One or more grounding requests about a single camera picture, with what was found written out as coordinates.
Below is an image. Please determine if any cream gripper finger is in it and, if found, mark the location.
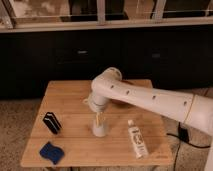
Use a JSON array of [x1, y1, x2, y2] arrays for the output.
[[95, 112, 104, 126]]

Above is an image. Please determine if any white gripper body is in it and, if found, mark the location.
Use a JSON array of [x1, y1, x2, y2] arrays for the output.
[[83, 92, 108, 113]]

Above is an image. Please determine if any white ceramic cup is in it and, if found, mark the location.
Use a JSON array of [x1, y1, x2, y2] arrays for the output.
[[92, 122, 107, 137]]

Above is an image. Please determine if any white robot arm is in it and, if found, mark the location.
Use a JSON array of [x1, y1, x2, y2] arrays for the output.
[[88, 67, 213, 171]]

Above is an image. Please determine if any wooden table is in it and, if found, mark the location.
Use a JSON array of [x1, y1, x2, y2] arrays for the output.
[[21, 81, 173, 167]]

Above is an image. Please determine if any orange bowl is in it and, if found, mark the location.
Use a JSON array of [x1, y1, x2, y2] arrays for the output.
[[111, 80, 134, 107]]

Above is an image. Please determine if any white tube bottle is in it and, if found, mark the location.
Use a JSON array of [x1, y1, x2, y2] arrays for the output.
[[128, 120, 149, 158]]

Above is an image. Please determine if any blue sponge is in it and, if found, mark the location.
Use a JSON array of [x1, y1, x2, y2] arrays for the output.
[[39, 142, 64, 165]]

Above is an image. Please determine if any black power adapter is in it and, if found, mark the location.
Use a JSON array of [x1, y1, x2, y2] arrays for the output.
[[178, 125, 189, 143]]

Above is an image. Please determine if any dark cabinet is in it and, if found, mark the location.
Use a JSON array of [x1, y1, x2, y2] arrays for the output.
[[0, 26, 213, 99]]

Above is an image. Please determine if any black cable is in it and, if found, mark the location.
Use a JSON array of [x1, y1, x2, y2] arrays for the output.
[[166, 132, 209, 171]]

